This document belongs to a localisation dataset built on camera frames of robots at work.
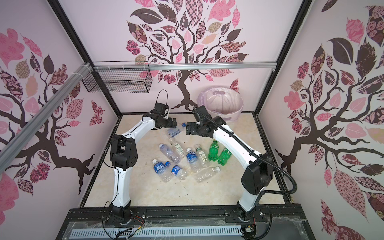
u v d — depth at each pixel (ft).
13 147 1.66
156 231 2.29
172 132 3.39
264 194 1.67
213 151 3.03
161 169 2.79
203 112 2.08
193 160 3.00
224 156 2.96
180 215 2.46
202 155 2.94
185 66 3.08
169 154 3.03
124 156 1.90
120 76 3.11
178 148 3.08
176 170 2.73
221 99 3.31
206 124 1.87
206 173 2.87
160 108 2.67
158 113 2.61
